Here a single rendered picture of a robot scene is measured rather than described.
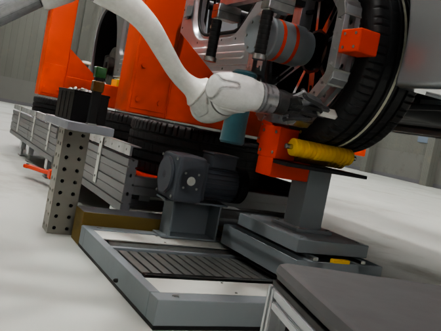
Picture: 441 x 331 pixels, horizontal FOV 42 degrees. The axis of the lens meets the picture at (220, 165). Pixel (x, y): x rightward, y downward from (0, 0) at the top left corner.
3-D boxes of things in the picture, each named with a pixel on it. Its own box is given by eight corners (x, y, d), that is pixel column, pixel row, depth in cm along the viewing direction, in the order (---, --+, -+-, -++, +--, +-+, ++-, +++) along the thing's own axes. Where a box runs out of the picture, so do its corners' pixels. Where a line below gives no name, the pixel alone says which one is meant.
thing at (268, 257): (377, 291, 198) (383, 263, 197) (291, 287, 181) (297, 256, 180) (294, 251, 242) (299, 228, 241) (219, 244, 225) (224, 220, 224)
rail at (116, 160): (141, 201, 238) (151, 148, 236) (119, 199, 233) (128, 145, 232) (38, 139, 456) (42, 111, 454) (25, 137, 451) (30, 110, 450)
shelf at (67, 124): (113, 137, 212) (115, 129, 211) (67, 129, 204) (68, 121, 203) (84, 127, 250) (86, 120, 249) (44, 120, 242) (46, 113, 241)
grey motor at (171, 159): (258, 250, 230) (275, 163, 228) (161, 242, 210) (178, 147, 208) (237, 238, 246) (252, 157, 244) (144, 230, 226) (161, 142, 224)
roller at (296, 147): (358, 167, 199) (361, 151, 199) (288, 155, 186) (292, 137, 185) (348, 165, 205) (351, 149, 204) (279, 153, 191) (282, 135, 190)
